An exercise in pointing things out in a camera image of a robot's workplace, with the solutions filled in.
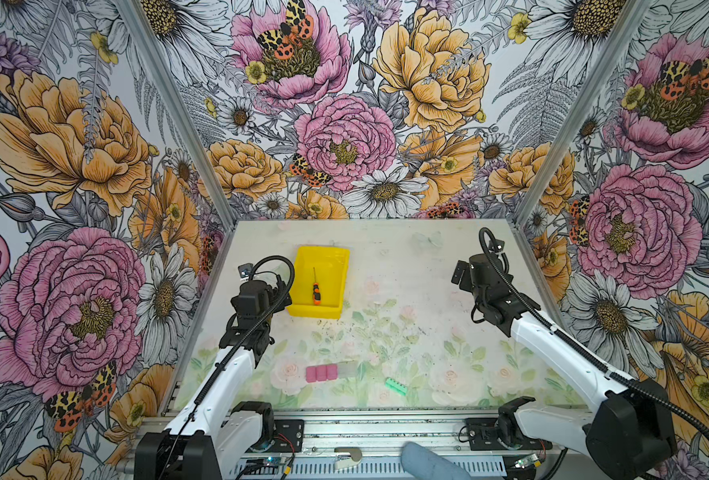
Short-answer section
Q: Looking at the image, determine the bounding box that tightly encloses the orange black screwdriver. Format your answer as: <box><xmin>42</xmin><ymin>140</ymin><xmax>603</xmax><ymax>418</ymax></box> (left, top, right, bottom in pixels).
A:
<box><xmin>312</xmin><ymin>267</ymin><xmax>322</xmax><ymax>306</ymax></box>

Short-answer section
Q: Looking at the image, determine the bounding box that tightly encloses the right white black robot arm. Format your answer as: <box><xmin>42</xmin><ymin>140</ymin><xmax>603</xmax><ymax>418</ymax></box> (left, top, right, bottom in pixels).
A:
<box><xmin>451</xmin><ymin>254</ymin><xmax>677</xmax><ymax>479</ymax></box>

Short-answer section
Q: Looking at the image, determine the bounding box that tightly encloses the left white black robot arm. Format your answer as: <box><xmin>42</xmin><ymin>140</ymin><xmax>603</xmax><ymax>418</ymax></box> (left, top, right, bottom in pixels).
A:
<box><xmin>132</xmin><ymin>255</ymin><xmax>296</xmax><ymax>479</ymax></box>

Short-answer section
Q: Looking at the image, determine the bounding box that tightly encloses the yellow plastic bin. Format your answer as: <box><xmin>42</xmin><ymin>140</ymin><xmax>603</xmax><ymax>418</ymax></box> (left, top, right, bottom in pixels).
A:
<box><xmin>288</xmin><ymin>246</ymin><xmax>350</xmax><ymax>320</ymax></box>

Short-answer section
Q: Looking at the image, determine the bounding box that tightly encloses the pink block strip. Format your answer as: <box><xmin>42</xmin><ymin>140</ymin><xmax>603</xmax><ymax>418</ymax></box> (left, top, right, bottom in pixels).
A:
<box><xmin>306</xmin><ymin>363</ymin><xmax>340</xmax><ymax>383</ymax></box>

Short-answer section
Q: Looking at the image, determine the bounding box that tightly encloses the green toothed plastic piece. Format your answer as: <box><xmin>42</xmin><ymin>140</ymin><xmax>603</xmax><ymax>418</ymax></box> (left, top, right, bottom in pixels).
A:
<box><xmin>384</xmin><ymin>377</ymin><xmax>408</xmax><ymax>397</ymax></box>

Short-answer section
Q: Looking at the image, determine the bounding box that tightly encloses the blue grey cloth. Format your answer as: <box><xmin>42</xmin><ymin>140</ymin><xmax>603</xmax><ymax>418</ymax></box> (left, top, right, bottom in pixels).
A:
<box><xmin>400</xmin><ymin>442</ymin><xmax>471</xmax><ymax>480</ymax></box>

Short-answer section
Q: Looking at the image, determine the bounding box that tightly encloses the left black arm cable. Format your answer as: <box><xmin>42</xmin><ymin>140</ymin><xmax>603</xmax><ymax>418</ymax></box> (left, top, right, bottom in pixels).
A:
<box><xmin>155</xmin><ymin>254</ymin><xmax>296</xmax><ymax>480</ymax></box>

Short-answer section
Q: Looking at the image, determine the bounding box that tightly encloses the right black corrugated cable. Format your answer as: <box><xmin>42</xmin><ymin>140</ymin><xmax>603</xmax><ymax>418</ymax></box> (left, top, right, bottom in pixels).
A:
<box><xmin>478</xmin><ymin>226</ymin><xmax>709</xmax><ymax>480</ymax></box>

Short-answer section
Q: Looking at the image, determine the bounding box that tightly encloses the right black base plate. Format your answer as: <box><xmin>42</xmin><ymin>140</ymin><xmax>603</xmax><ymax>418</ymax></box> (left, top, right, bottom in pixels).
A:
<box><xmin>460</xmin><ymin>417</ymin><xmax>552</xmax><ymax>451</ymax></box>

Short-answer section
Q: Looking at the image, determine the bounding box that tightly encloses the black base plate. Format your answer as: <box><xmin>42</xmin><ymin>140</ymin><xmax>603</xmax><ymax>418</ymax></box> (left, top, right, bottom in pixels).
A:
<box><xmin>460</xmin><ymin>417</ymin><xmax>552</xmax><ymax>451</ymax></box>
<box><xmin>254</xmin><ymin>419</ymin><xmax>306</xmax><ymax>454</ymax></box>

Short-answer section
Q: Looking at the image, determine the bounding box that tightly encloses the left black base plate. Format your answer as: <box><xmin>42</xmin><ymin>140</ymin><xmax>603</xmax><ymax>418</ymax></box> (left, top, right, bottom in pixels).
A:
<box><xmin>254</xmin><ymin>419</ymin><xmax>306</xmax><ymax>454</ymax></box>

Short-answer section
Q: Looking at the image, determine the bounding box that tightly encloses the aluminium front rail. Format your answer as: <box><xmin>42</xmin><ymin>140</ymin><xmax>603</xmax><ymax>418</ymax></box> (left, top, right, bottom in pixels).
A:
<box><xmin>127</xmin><ymin>409</ymin><xmax>637</xmax><ymax>460</ymax></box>

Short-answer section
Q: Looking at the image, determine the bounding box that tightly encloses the white hook bracket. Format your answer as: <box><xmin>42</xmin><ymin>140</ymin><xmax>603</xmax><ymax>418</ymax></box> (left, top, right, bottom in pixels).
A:
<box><xmin>334</xmin><ymin>447</ymin><xmax>363</xmax><ymax>471</ymax></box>

